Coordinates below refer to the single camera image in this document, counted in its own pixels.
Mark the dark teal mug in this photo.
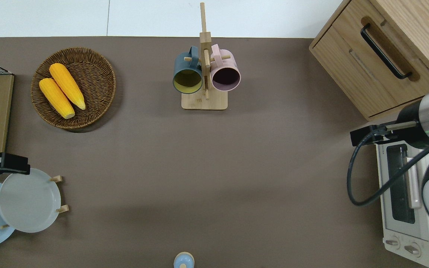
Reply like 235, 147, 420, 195
172, 45, 204, 95

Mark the short yellow corn cob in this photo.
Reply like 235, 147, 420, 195
38, 77, 76, 120

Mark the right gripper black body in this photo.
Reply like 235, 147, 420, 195
350, 124, 400, 147

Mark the pink mug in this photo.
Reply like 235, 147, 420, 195
210, 44, 242, 92

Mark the black cabinet handle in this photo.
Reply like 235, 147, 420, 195
360, 23, 413, 80

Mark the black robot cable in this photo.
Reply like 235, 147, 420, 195
347, 128, 429, 207

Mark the light wooden cabinet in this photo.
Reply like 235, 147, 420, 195
308, 0, 429, 122

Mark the gray plate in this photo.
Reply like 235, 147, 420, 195
0, 168, 62, 234

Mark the blue capped bottle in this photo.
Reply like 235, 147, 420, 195
173, 252, 195, 268

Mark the silver oven door handle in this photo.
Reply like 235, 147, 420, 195
406, 156, 423, 210

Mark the round brown wicker basket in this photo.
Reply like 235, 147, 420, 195
31, 47, 117, 130

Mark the long yellow corn cob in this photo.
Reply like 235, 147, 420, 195
49, 63, 87, 111

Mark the low wooden plate rack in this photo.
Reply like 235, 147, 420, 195
0, 175, 69, 229

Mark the wooden mug tree stand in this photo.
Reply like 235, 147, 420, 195
181, 2, 229, 111

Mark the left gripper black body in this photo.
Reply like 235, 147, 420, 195
0, 151, 31, 176

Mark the white toaster oven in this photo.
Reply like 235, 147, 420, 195
375, 143, 429, 268

